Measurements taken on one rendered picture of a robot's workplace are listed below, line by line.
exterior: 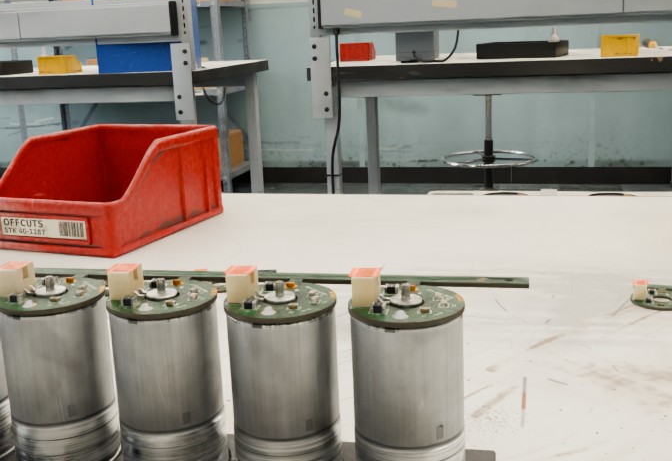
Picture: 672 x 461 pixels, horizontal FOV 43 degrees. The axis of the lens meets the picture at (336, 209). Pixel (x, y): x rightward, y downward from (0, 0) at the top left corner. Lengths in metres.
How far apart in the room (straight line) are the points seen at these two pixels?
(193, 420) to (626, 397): 0.15
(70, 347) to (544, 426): 0.14
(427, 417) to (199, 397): 0.05
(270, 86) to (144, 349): 4.60
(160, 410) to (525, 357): 0.16
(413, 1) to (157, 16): 0.78
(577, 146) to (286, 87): 1.60
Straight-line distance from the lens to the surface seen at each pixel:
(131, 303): 0.19
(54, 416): 0.21
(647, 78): 2.49
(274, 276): 0.20
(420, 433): 0.18
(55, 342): 0.20
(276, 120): 4.79
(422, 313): 0.18
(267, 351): 0.18
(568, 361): 0.32
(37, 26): 2.87
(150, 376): 0.19
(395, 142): 4.64
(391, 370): 0.18
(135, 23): 2.70
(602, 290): 0.40
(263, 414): 0.19
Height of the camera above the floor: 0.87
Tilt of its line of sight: 12 degrees down
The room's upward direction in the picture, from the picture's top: 2 degrees counter-clockwise
